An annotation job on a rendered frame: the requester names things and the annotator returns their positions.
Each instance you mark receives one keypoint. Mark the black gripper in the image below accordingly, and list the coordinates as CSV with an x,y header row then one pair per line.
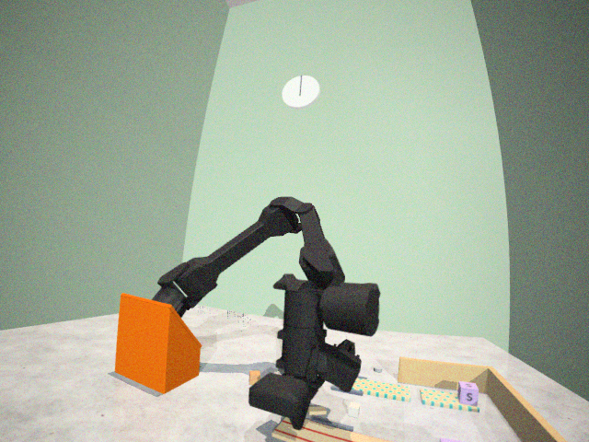
x,y
289,394

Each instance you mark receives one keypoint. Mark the beige polka-dot flat strip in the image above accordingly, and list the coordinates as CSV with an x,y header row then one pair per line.
x,y
378,389

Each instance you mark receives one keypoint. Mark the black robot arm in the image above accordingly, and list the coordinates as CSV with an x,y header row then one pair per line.
x,y
323,298

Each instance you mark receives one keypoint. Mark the beige strip with red stripes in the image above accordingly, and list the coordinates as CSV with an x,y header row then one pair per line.
x,y
315,432

